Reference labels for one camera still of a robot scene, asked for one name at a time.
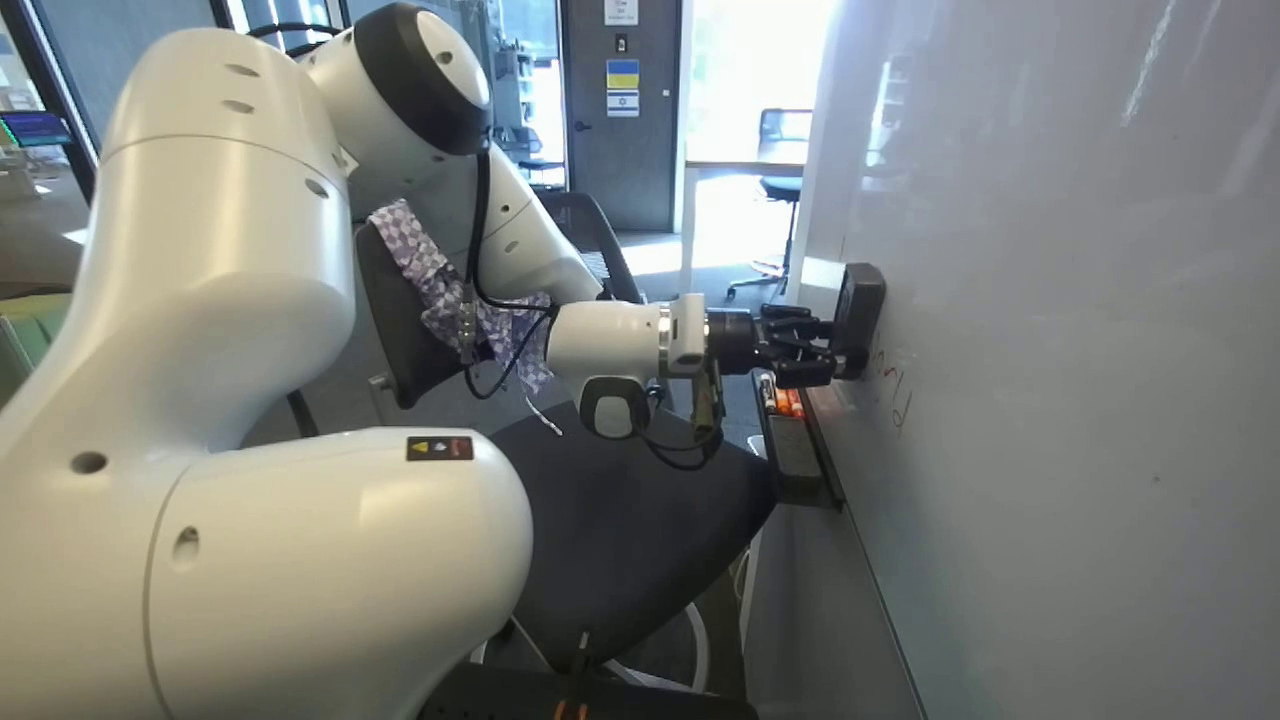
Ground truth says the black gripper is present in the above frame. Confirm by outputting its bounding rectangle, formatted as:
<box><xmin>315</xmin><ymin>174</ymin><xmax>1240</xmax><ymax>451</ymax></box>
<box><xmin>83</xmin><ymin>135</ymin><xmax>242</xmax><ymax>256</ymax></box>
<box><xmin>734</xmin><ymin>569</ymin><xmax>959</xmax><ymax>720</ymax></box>
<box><xmin>698</xmin><ymin>300</ymin><xmax>859</xmax><ymax>393</ymax></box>

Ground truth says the black felt whiteboard eraser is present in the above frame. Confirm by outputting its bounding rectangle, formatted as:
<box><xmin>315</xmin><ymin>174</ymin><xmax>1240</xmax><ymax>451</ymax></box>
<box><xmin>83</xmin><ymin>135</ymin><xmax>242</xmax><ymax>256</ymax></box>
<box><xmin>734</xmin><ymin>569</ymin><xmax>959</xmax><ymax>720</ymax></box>
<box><xmin>832</xmin><ymin>259</ymin><xmax>893</xmax><ymax>390</ymax></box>

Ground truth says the orange dry-erase marker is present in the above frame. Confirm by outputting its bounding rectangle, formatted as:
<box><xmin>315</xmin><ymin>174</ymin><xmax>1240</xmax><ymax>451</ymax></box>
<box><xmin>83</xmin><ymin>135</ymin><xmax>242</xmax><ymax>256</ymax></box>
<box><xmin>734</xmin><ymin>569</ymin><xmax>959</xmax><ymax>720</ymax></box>
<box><xmin>767</xmin><ymin>384</ymin><xmax>813</xmax><ymax>428</ymax></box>

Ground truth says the dark whiteboard marker tray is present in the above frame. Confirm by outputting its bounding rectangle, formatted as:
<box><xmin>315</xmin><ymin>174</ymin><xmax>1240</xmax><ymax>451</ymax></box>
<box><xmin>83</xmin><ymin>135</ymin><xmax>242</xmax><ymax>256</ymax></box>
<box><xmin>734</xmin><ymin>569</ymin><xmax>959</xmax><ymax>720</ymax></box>
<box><xmin>751</xmin><ymin>371</ymin><xmax>849</xmax><ymax>518</ymax></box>

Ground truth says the large whiteboard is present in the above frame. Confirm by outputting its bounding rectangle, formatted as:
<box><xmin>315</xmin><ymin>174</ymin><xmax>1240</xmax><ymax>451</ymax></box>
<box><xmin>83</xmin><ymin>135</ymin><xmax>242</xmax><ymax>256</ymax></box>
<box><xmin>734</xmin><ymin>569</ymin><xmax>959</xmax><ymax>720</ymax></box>
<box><xmin>734</xmin><ymin>0</ymin><xmax>1280</xmax><ymax>720</ymax></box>

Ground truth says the black background office chair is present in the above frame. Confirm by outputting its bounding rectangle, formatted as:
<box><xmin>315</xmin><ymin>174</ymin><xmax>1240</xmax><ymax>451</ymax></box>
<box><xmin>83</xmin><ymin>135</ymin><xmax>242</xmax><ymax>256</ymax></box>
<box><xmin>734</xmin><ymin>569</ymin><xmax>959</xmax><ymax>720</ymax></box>
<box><xmin>751</xmin><ymin>106</ymin><xmax>819</xmax><ymax>297</ymax></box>

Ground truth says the grey mesh office chair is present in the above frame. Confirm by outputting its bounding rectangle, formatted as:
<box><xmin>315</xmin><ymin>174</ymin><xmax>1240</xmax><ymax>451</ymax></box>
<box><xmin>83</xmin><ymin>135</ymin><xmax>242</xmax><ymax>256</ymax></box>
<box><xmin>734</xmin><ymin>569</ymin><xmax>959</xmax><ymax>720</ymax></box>
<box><xmin>346</xmin><ymin>183</ymin><xmax>782</xmax><ymax>720</ymax></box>

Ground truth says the dark door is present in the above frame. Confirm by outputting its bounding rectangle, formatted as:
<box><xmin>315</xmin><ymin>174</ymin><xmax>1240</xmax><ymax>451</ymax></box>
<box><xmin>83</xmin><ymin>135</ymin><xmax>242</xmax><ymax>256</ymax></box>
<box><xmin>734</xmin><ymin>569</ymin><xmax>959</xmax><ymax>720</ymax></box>
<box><xmin>555</xmin><ymin>0</ymin><xmax>686</xmax><ymax>240</ymax></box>

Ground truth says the blue yellow poster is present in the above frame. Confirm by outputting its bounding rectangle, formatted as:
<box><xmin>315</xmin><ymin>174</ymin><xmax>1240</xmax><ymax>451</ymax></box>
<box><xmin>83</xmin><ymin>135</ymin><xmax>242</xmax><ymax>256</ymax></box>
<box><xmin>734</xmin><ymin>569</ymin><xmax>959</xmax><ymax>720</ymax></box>
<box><xmin>603</xmin><ymin>56</ymin><xmax>643</xmax><ymax>126</ymax></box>

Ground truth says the purple checkered cloth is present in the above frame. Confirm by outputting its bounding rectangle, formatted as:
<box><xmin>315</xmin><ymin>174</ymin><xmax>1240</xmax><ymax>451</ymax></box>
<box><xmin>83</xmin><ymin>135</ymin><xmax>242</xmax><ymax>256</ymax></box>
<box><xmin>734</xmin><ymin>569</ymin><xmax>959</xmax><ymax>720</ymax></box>
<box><xmin>365</xmin><ymin>195</ymin><xmax>560</xmax><ymax>400</ymax></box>

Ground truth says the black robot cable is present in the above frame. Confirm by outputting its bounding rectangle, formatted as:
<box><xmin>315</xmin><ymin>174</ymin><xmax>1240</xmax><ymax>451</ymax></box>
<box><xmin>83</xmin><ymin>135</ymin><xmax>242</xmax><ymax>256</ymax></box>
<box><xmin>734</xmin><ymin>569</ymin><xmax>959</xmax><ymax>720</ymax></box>
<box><xmin>457</xmin><ymin>142</ymin><xmax>563</xmax><ymax>403</ymax></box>

